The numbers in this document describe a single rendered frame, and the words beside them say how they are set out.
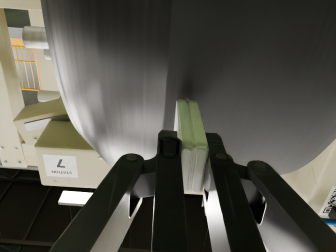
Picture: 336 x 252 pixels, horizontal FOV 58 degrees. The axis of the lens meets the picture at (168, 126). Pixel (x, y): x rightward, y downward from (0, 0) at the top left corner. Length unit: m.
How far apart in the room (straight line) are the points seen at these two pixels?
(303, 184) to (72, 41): 0.52
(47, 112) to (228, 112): 0.81
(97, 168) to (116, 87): 0.67
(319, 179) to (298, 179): 0.07
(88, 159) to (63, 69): 0.63
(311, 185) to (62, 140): 0.63
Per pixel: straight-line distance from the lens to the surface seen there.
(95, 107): 0.25
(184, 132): 0.17
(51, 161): 0.91
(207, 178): 0.16
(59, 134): 0.93
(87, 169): 0.90
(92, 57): 0.22
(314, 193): 0.62
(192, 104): 0.21
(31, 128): 1.04
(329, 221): 0.64
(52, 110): 0.99
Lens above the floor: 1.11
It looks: 33 degrees up
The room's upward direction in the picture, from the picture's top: 175 degrees counter-clockwise
